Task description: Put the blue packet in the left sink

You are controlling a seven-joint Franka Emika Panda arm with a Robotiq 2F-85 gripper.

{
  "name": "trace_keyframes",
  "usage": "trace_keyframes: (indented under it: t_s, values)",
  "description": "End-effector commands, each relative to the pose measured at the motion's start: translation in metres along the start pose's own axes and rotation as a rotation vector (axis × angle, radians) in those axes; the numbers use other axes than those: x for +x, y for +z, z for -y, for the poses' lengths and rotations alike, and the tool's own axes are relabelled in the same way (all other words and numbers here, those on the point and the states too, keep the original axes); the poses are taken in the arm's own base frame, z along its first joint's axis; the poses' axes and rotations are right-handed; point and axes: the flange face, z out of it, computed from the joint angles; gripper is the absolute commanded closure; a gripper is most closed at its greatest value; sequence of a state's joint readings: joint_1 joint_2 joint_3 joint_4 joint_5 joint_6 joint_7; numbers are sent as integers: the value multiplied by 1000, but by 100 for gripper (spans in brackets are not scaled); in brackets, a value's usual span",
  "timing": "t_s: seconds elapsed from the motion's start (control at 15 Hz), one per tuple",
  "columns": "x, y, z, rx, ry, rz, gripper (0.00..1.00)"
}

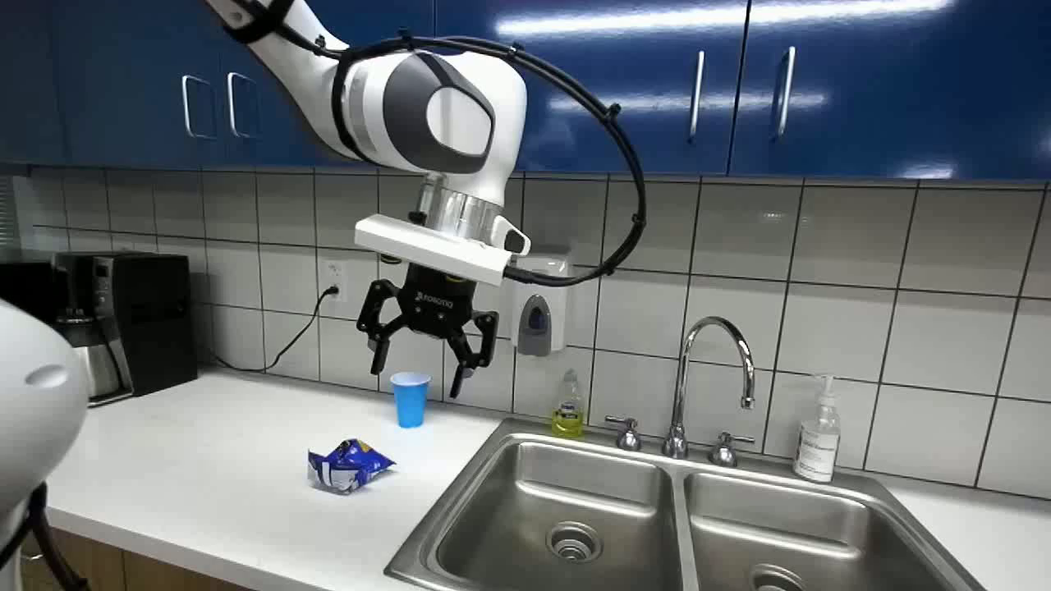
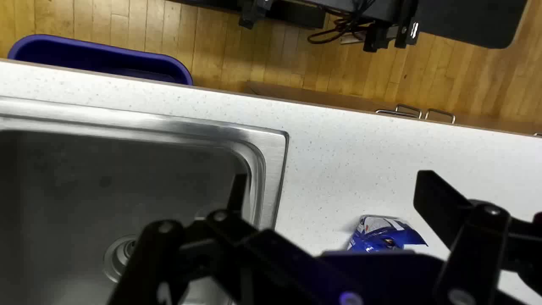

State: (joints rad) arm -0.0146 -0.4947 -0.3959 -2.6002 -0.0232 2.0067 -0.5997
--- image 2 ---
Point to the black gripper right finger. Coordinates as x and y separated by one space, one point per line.
484 240

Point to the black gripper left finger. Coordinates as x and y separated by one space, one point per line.
170 257

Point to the blue snack packet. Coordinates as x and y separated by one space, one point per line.
382 233

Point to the stainless steel double sink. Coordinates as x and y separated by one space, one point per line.
80 184

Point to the black office chair base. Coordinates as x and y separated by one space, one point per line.
375 25

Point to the purple plastic bin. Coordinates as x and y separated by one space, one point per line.
101 58

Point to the metal drawer handle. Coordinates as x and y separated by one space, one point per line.
439 116
401 111

